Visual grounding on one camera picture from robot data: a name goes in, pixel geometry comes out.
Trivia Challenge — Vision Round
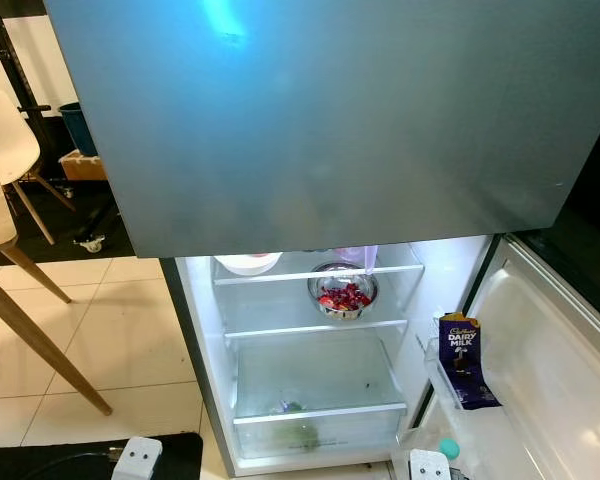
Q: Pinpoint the white plastic chair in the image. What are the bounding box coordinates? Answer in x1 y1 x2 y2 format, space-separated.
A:
0 90 76 246

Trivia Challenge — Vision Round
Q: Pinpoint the steel lower fridge door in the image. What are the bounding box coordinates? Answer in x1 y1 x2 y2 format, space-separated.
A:
390 232 600 480

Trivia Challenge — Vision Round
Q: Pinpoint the round steel bowl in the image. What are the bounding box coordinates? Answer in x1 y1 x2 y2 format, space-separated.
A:
306 262 381 321

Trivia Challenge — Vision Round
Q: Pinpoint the clear fridge crisper drawer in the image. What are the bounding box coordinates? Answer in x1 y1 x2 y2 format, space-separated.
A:
228 335 409 463

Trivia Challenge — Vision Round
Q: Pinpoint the purple Cadbury chocolate pack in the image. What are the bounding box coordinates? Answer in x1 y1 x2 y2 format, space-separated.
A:
438 312 503 411

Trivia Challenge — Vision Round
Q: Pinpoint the black metal gym rack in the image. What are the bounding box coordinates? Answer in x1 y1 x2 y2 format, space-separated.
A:
0 0 116 253

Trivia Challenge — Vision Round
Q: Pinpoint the clear bottle teal cap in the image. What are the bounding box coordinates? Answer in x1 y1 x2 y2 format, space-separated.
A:
390 438 476 480

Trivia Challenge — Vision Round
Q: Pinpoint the green vegetable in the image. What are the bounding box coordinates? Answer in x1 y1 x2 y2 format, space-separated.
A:
270 400 326 451

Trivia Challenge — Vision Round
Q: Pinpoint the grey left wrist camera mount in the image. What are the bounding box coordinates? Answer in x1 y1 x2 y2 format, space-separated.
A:
118 435 167 480

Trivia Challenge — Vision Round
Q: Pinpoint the pink plastic bag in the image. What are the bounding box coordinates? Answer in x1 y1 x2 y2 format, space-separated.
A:
335 245 381 273

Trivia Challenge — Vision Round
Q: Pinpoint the blue plastic bucket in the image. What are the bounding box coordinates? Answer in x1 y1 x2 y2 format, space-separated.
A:
58 102 88 158

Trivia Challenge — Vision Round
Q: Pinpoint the small brown cardboard box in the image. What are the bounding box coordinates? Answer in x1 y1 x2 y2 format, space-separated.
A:
58 150 109 183

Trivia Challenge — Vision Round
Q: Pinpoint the white bowl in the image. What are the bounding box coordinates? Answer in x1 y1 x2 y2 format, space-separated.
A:
213 252 283 276

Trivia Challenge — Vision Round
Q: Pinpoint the glass fridge shelf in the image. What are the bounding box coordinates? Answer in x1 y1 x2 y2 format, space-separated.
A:
212 262 426 286
220 318 411 339

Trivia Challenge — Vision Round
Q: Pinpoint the black mat with red logo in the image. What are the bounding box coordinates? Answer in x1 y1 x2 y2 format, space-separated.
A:
20 180 136 263

